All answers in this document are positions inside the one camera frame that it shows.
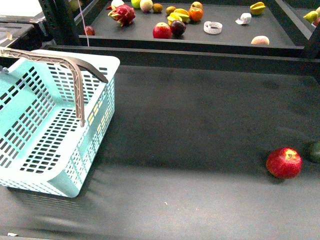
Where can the orange persimmon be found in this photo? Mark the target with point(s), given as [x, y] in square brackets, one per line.
[195, 14]

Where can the white foam net sleeve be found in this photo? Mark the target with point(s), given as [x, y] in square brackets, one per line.
[244, 19]

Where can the light blue plastic basket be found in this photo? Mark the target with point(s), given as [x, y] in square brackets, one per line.
[44, 146]

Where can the dark purple plum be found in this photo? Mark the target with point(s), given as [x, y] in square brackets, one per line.
[177, 27]

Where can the yellow star fruit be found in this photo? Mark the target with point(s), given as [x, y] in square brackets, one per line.
[178, 14]
[257, 8]

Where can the pale peach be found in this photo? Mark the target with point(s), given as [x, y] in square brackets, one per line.
[260, 40]

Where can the black shelf post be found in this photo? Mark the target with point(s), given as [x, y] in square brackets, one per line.
[60, 22]

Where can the yellow star fruit right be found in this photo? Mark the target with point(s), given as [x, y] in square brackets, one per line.
[257, 8]

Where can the small red fruit left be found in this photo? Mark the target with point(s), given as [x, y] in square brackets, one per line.
[89, 30]

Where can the yellow star fruit left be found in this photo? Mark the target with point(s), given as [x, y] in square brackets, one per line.
[178, 14]

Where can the beige round melon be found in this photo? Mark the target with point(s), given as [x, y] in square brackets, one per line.
[146, 5]

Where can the green avocado at edge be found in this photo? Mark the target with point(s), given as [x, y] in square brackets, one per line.
[313, 152]

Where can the green pear right shelf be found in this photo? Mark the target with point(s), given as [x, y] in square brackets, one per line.
[311, 16]

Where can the red yellow apple behind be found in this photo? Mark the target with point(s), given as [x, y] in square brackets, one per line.
[197, 4]

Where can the brown kiwi right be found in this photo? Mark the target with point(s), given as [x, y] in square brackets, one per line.
[170, 9]

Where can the red apple on shelf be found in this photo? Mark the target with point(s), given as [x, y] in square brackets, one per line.
[162, 31]

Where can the pink dragon fruit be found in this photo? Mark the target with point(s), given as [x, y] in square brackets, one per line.
[123, 14]

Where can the red apple on table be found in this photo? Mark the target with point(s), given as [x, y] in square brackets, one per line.
[284, 163]

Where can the brown kiwi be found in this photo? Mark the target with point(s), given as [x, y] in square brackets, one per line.
[157, 8]
[170, 9]

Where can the green apple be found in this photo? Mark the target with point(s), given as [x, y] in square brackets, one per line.
[136, 4]

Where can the brown kiwi left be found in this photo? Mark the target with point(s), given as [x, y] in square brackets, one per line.
[157, 8]

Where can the white red fruit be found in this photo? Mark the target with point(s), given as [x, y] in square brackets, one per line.
[116, 3]

